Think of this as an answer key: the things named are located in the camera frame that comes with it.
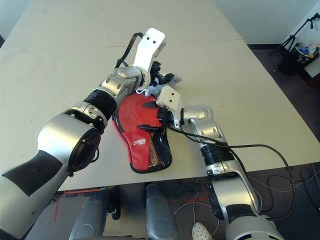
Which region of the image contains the white perforated clog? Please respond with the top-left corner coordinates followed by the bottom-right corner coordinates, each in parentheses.
top-left (191, 221), bottom-right (213, 240)

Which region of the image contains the black tripod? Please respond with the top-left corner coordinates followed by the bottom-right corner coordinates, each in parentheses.
top-left (268, 11), bottom-right (320, 57)

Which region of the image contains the grey left robot leg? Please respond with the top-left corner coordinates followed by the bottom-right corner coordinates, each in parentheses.
top-left (68, 188), bottom-right (121, 240)

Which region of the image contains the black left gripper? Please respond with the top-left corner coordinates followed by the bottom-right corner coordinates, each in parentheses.
top-left (149, 61), bottom-right (176, 86)

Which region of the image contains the grey plush zipper charm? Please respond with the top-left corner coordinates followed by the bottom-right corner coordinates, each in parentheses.
top-left (144, 74), bottom-right (182, 97)

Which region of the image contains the grey right robot leg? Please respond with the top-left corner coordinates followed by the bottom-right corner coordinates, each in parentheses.
top-left (144, 183), bottom-right (180, 240)

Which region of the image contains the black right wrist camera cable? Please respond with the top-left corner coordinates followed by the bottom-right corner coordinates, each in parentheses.
top-left (166, 124), bottom-right (305, 221)

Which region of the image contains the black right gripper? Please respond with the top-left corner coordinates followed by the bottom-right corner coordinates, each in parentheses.
top-left (136, 101), bottom-right (176, 132)

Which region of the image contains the black left wrist camera cable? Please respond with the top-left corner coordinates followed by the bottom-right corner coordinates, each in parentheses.
top-left (116, 32), bottom-right (143, 68)

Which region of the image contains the black bag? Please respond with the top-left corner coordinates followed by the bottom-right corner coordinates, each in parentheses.
top-left (277, 47), bottom-right (313, 75)

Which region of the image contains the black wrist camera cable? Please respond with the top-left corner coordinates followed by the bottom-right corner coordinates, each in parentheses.
top-left (166, 124), bottom-right (305, 221)
top-left (116, 32), bottom-right (143, 68)

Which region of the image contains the grey robot leg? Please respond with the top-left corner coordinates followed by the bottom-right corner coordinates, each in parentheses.
top-left (68, 188), bottom-right (121, 240)
top-left (144, 183), bottom-right (180, 240)

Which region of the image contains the red and black paddle case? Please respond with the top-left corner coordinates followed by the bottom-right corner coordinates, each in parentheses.
top-left (111, 89), bottom-right (175, 175)

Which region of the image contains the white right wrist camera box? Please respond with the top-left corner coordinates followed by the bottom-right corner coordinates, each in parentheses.
top-left (156, 86), bottom-right (185, 127)

